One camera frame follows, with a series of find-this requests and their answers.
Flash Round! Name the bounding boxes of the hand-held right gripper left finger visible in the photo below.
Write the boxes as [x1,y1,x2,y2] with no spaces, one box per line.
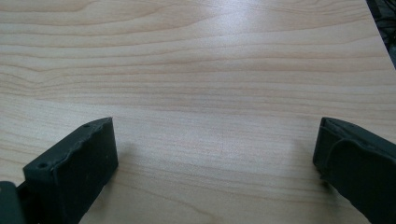
[17,117,120,224]

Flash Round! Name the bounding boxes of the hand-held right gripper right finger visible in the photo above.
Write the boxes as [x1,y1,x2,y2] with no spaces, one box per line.
[312,117,396,224]

